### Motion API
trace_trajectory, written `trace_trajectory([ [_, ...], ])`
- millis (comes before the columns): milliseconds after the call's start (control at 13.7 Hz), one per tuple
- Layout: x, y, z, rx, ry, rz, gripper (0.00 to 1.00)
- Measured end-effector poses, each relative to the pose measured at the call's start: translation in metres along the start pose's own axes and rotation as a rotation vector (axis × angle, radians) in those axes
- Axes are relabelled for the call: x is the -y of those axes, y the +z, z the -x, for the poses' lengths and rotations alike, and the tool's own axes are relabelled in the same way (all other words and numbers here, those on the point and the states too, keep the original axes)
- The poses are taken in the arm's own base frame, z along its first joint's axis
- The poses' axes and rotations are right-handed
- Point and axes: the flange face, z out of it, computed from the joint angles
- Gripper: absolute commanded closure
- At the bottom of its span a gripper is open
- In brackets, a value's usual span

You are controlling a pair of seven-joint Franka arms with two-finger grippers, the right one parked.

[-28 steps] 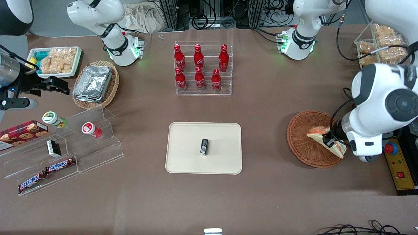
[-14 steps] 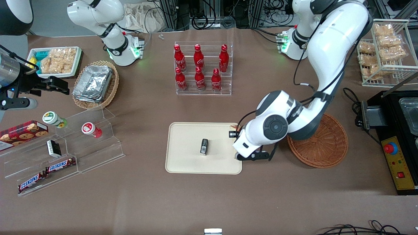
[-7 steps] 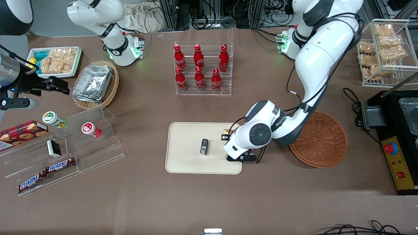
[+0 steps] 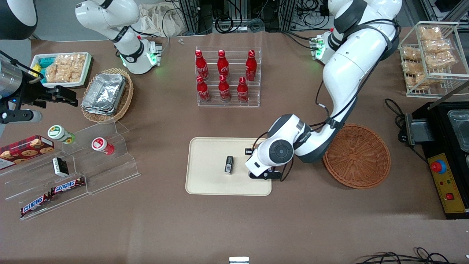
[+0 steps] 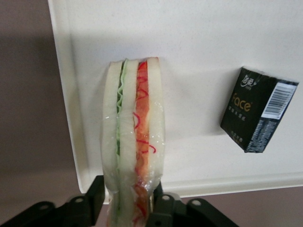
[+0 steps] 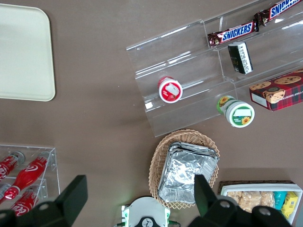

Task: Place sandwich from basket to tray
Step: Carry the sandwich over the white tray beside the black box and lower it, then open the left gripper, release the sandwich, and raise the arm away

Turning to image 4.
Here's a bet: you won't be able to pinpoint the brown round wicker basket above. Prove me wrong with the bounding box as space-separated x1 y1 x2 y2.
322 124 391 190

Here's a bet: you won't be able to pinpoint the black floor cable bundle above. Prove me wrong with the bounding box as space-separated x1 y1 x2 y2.
354 247 469 264

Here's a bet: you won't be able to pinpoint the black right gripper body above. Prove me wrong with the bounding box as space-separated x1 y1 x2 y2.
15 84 56 110

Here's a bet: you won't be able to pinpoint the clear acrylic bottle rack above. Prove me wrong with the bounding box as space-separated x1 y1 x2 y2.
195 46 262 108

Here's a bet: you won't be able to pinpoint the black countertop appliance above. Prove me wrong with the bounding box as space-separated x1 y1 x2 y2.
405 80 469 220

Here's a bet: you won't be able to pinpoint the white cloth bag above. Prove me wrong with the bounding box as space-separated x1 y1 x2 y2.
139 3 188 37

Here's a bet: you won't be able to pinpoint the small black packaged box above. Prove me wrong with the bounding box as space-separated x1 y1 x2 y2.
52 157 70 177

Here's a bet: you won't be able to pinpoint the red strawberry lidded jar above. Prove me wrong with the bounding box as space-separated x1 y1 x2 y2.
91 137 115 155

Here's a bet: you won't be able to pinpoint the white wire basket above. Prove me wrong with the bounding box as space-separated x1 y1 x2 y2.
398 21 469 98

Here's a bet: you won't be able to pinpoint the clear acrylic stepped shelf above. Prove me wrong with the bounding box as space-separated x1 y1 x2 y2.
0 119 141 221

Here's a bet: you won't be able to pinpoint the red Coca-Cola bottle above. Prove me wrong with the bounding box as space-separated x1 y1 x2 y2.
195 49 210 81
217 49 230 78
245 49 258 82
218 74 232 103
196 75 211 103
237 76 250 103

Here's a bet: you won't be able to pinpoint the Snickers chocolate bar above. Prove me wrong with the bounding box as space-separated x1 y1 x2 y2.
20 194 52 217
50 177 85 195

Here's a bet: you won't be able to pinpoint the cream plastic serving tray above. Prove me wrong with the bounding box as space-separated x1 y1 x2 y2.
185 137 272 197

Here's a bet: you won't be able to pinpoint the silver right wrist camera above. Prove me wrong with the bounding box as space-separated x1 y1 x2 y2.
0 109 43 124

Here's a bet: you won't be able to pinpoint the white rectangular snack tray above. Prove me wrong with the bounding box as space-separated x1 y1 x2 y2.
29 52 92 88

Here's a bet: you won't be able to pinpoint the green sunflower lidded jar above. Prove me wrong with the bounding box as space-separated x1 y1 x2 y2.
48 125 76 144

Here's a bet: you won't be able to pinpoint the red tartan cookie box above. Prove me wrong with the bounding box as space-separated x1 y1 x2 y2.
0 136 55 170

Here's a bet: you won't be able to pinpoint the clear-wrapped snack packet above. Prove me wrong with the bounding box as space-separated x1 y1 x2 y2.
427 51 458 70
402 60 422 74
401 47 422 62
407 71 429 90
420 26 443 41
423 38 453 54

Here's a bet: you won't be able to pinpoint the light wicker oval basket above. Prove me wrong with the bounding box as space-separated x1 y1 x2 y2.
81 68 134 123

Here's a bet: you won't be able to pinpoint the stacked aluminium foil trays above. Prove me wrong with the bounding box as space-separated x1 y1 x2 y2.
81 73 127 111

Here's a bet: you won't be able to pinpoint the yellow control panel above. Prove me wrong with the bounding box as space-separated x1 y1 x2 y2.
428 153 468 214

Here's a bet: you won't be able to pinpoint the black appliance power cable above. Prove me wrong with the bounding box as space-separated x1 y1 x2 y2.
385 98 427 162

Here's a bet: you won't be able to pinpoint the coiled black cable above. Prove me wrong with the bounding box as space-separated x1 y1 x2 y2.
214 15 235 34

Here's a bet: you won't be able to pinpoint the clear-wrapped rice cracker packet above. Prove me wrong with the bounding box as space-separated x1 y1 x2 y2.
45 64 61 83
71 54 87 79
57 55 74 83

